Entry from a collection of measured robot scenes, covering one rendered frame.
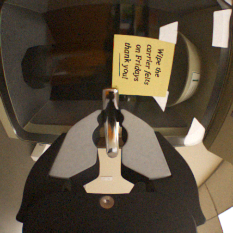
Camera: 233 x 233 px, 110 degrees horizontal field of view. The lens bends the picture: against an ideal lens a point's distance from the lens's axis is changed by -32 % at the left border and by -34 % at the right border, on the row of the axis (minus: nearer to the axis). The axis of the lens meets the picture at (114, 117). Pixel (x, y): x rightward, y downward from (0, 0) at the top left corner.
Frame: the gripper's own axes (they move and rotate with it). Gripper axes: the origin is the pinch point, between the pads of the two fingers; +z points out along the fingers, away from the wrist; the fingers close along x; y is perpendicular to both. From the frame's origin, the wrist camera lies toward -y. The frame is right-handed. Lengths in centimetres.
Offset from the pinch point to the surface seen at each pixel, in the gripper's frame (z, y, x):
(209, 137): 4.1, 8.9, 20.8
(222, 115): 3.8, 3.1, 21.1
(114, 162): 49, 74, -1
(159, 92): 4.3, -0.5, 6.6
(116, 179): 48, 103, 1
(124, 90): 4.3, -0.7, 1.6
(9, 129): 5.4, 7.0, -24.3
